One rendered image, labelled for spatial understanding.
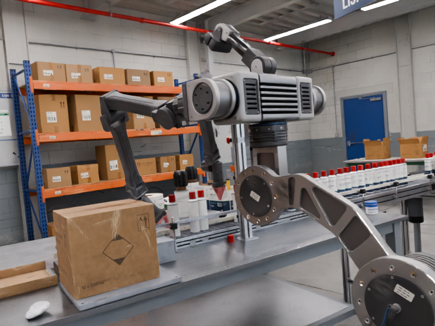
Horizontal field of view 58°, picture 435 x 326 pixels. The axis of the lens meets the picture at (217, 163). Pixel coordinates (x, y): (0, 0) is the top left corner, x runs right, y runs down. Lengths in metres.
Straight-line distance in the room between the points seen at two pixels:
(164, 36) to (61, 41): 1.95
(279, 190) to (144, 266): 0.56
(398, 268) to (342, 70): 9.35
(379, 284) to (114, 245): 0.83
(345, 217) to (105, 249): 0.78
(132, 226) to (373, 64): 8.91
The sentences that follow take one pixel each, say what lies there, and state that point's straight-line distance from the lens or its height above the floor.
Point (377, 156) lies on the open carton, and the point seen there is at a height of 0.83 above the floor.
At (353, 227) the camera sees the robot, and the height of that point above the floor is 1.06.
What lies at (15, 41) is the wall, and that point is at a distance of 6.32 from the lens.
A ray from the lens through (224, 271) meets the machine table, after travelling 1.57.
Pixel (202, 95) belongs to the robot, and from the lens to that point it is 1.17.
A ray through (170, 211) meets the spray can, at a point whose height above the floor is 1.01.
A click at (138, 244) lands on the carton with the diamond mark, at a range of 1.44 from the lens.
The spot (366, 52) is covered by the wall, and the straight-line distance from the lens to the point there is 10.06.
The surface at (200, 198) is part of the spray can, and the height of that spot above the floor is 1.05.
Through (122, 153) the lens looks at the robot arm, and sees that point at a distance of 1.72.
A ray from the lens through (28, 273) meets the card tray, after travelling 1.90.
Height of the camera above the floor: 1.32
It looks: 3 degrees down
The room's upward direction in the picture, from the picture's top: 5 degrees counter-clockwise
